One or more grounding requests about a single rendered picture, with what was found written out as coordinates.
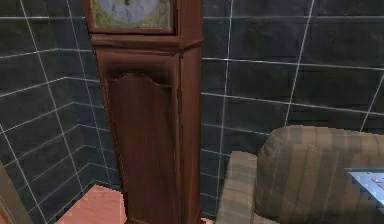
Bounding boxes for beige striped sofa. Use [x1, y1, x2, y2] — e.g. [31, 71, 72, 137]
[214, 125, 384, 224]

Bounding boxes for brown wooden grandfather clock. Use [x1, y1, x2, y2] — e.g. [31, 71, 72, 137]
[82, 0, 205, 224]

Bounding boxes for brown wooden furniture edge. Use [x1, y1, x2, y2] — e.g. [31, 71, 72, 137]
[0, 160, 34, 224]

